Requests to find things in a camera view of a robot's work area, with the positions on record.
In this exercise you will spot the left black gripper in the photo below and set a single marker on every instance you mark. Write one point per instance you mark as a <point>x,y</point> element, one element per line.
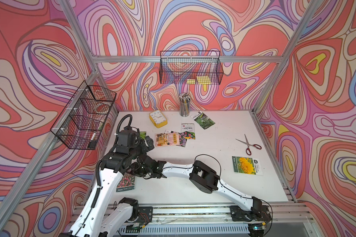
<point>145,148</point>

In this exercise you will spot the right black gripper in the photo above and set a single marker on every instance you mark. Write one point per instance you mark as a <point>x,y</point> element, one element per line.
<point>134,168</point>

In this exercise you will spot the pink flower field seed packet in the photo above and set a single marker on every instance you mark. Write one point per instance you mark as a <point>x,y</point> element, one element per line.
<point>127,183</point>

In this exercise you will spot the orange shop seed packet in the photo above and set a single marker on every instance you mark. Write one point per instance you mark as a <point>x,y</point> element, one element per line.
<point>167,139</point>

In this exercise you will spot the chrysanthemum seed packet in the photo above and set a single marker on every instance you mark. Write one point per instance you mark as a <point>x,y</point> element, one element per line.
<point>184,136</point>

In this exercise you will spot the white sunflowers seed packet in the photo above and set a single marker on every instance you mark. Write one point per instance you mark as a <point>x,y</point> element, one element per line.
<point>187,127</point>

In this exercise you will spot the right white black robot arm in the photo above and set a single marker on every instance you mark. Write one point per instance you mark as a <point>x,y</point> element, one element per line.
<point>203,177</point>

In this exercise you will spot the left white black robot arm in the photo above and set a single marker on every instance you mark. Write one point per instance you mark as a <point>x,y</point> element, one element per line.
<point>110,170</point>

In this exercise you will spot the green gourd seed packet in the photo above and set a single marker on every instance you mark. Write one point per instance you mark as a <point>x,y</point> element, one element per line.
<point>203,120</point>

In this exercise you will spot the yellow sunflower seed packet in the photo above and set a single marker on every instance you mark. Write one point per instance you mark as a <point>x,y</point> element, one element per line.
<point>247,165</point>

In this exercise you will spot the yellow alarm clock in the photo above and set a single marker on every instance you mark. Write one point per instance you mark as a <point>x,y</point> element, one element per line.
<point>158,119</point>

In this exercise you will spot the clear cup of pencils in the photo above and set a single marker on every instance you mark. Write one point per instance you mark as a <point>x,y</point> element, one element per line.
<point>185,99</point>

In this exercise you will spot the small yellow sticky notes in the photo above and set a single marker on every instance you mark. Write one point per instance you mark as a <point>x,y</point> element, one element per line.
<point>190,81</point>

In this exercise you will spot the yellow sticky note pad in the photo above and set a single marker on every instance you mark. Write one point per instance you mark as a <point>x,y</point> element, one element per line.
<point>203,80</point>

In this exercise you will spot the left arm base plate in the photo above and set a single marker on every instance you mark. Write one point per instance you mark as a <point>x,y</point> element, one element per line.
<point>144,215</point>

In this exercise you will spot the black wire basket left wall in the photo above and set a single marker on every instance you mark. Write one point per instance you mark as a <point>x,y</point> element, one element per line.
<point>87,112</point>

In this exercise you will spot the black wire basket wall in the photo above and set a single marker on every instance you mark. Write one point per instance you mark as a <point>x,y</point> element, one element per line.
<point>87,112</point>
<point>176,66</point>

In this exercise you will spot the black wire basket back wall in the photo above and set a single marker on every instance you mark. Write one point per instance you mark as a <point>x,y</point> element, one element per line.
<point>176,66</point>

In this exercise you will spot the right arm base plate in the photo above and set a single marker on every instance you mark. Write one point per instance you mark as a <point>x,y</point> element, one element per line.
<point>239,215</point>

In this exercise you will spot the red handled scissors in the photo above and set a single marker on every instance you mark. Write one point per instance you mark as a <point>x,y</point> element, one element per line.
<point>249,145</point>

